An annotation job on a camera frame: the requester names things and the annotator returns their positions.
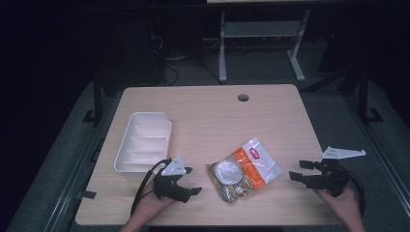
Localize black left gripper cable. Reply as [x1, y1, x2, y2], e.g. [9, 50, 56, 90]
[130, 158, 173, 218]

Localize person's left hand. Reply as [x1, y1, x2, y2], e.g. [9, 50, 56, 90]
[135, 180, 177, 221]

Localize black floor cables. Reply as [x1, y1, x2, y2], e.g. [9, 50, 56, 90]
[149, 34, 223, 87]

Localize black table clamp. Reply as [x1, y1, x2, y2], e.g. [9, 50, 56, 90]
[76, 189, 98, 200]

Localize black metal stand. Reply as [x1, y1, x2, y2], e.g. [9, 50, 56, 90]
[357, 67, 385, 126]
[82, 72, 104, 127]

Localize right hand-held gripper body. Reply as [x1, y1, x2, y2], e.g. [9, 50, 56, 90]
[304, 146, 367, 198]

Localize white divided plastic tray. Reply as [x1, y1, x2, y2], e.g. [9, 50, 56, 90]
[113, 111, 173, 174]

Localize person's right hand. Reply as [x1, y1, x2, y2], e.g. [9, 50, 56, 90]
[313, 182, 365, 224]

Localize white metal desk frame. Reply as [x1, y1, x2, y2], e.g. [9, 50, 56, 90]
[218, 8, 312, 84]

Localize clear orange snack bag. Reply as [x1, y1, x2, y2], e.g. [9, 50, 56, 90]
[206, 137, 283, 204]

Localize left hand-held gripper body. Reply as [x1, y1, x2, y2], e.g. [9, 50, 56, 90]
[153, 155, 191, 204]

